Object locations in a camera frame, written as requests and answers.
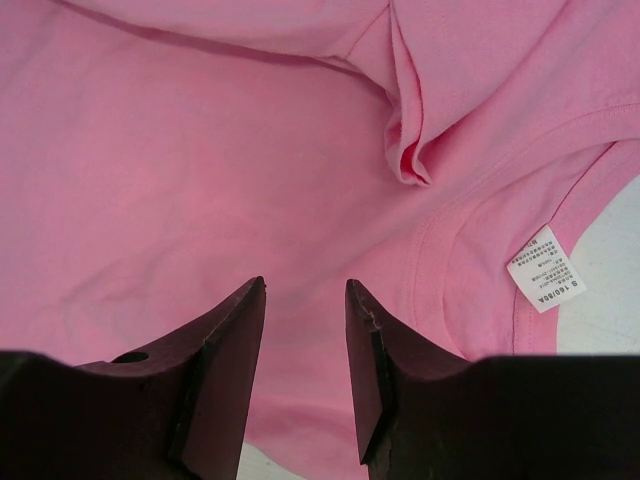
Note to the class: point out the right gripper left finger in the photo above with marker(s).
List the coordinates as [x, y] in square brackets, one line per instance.
[175, 408]

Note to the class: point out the pink t shirt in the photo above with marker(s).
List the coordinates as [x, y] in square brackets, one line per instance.
[157, 154]

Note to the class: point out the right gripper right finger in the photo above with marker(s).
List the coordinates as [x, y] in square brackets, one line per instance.
[422, 412]

